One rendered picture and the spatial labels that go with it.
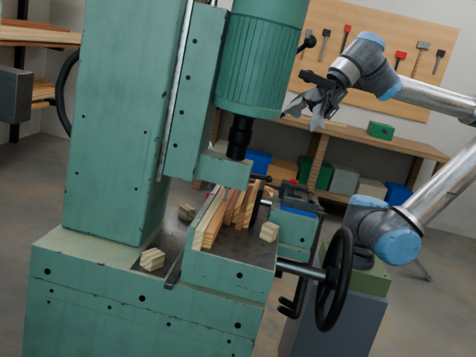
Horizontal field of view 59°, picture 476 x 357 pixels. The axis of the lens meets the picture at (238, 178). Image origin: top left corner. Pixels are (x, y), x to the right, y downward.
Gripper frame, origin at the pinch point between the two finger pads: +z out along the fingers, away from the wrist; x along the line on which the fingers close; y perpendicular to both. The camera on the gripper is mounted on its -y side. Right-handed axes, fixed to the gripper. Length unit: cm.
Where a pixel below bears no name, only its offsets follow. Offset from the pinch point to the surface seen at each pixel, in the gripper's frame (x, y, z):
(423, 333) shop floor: 9, 191, 8
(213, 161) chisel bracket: -5.5, -15.7, 25.0
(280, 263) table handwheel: -19.2, 14.0, 33.0
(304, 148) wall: 221, 216, -72
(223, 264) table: -26, -9, 42
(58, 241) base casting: 4, -28, 65
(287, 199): -15.0, 4.1, 18.9
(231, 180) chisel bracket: -9.0, -10.1, 25.5
